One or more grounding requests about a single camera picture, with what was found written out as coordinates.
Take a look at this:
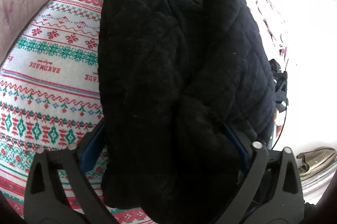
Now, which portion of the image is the black quilted jacket orange lining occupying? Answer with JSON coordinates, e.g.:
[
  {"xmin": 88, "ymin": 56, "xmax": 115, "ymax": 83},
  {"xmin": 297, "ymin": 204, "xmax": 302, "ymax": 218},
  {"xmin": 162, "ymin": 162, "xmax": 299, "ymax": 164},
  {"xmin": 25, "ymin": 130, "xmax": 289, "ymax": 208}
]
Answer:
[{"xmin": 98, "ymin": 0, "xmax": 275, "ymax": 223}]

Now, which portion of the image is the olive green cloth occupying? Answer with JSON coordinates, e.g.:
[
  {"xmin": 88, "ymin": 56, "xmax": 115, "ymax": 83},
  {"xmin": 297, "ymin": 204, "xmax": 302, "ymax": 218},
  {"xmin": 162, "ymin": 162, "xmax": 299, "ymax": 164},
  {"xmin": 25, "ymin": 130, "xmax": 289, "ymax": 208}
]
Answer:
[{"xmin": 296, "ymin": 147, "xmax": 336, "ymax": 181}]

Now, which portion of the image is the patterned knit bed blanket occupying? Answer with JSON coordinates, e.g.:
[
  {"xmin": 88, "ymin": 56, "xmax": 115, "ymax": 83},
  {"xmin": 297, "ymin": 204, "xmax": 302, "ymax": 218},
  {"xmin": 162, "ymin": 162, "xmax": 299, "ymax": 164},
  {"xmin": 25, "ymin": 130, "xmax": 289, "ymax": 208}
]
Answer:
[{"xmin": 0, "ymin": 0, "xmax": 156, "ymax": 224}]

